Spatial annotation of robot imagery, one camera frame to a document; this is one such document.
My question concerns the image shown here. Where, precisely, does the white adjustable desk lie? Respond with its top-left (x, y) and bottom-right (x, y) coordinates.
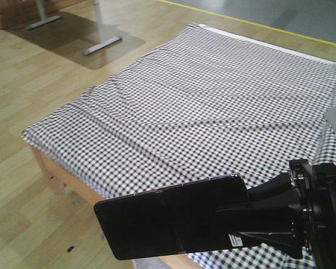
top-left (25, 0), bottom-right (122, 56)

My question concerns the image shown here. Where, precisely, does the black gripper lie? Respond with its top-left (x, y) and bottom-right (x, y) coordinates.
top-left (216, 159), bottom-right (336, 268)

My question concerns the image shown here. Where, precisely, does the black white checkered bedsheet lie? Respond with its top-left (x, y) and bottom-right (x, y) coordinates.
top-left (21, 22), bottom-right (336, 269)

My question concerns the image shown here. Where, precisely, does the black foldable smartphone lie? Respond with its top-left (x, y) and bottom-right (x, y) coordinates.
top-left (94, 174), bottom-right (260, 260)

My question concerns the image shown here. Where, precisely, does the black white checkered duvet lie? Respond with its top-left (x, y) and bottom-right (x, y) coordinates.
top-left (314, 85), bottom-right (336, 164)

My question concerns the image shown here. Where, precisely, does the wooden bed frame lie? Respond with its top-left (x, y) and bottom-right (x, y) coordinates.
top-left (30, 146), bottom-right (201, 268)

